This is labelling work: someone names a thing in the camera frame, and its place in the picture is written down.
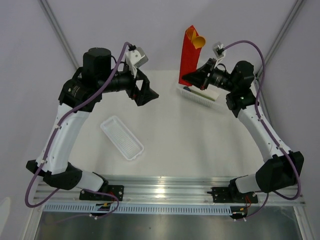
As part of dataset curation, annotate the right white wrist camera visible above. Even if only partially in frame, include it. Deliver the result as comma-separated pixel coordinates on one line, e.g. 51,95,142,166
212,42,226,67

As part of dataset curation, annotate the orange plastic spoon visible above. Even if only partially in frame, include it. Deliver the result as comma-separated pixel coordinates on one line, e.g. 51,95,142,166
191,35,206,49

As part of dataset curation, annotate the left aluminium frame post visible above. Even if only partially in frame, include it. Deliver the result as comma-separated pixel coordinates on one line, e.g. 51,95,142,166
37,0,80,70

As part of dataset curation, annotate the large white plastic basket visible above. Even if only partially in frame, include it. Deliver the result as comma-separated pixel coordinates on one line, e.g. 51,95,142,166
176,83,230,113

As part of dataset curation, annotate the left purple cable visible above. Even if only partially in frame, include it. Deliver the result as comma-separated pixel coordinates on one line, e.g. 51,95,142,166
24,41,136,223

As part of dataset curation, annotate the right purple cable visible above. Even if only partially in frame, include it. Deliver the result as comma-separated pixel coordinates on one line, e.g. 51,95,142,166
219,39,303,222

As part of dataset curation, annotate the purple cable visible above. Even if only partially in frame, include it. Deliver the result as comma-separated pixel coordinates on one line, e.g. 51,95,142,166
219,39,303,222
24,41,136,223

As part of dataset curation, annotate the orange plastic fork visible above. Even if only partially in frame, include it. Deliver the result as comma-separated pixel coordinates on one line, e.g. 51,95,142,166
185,26,197,42

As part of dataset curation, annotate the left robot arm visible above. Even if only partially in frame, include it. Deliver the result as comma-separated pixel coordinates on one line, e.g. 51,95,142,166
26,45,159,200

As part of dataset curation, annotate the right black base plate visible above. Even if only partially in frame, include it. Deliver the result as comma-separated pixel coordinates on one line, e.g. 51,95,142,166
206,187,259,204

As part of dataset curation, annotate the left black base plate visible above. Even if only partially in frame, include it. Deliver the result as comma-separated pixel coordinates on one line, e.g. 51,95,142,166
79,184,124,202

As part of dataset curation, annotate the white slotted cable duct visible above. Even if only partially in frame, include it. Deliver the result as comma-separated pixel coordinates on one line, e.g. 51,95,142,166
43,202,233,216

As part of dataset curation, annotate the blue utensil in basket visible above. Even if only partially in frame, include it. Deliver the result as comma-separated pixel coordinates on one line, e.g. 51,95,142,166
183,86,191,92

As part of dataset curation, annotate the right aluminium frame post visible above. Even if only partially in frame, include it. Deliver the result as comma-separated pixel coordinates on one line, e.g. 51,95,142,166
263,0,307,66

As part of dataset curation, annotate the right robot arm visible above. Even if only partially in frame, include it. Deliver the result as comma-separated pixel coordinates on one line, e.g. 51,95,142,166
182,58,304,202

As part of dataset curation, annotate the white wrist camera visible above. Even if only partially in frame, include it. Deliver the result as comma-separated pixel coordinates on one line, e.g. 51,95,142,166
212,42,226,67
125,45,149,79

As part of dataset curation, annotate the aluminium front rail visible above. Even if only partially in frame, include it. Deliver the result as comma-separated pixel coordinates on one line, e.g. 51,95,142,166
31,175,306,207

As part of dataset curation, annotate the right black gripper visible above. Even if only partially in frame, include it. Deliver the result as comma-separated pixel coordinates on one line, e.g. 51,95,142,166
182,58,237,93

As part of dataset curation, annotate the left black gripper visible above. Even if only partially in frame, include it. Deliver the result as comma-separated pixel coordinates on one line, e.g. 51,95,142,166
98,64,159,105

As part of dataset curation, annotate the red paper napkin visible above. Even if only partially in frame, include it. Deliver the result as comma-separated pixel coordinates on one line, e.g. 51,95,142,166
178,25,202,87

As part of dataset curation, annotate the small white utensil tray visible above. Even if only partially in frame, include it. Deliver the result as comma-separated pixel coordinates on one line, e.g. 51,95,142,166
100,115,145,161

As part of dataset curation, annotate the aluminium frame post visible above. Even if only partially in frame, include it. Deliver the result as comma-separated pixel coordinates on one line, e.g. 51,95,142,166
263,0,307,66
37,0,80,70

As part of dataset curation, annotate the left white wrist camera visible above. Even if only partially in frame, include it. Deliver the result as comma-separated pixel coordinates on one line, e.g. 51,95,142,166
125,45,149,79

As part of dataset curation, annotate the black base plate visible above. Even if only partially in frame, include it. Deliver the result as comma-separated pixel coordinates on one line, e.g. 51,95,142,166
79,184,124,202
206,187,259,204

